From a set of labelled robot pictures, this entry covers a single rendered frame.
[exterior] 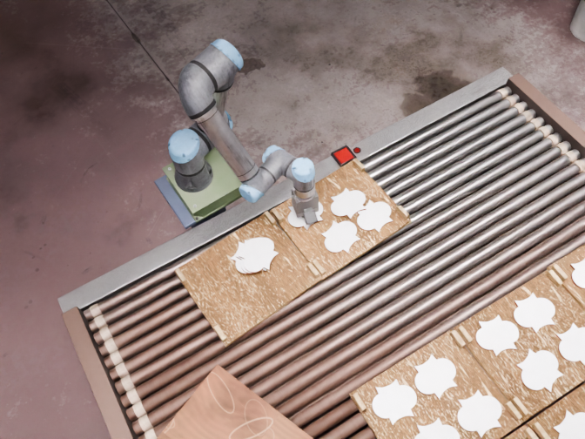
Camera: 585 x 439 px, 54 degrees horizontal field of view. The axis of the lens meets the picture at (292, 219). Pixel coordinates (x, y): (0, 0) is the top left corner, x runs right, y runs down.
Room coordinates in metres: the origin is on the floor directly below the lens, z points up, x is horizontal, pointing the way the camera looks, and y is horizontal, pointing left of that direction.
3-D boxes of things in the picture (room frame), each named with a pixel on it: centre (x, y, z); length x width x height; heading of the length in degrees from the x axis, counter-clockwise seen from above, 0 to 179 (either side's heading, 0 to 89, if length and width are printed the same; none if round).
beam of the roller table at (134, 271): (1.27, -0.08, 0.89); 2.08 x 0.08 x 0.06; 116
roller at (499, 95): (1.21, -0.11, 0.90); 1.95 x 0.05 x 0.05; 116
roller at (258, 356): (0.81, -0.31, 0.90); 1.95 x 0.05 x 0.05; 116
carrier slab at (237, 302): (0.87, 0.18, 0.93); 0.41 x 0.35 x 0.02; 121
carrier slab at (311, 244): (1.08, -0.18, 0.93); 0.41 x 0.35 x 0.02; 120
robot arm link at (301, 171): (1.10, -0.05, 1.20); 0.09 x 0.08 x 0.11; 47
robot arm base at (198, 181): (1.31, 0.37, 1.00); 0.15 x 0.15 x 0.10
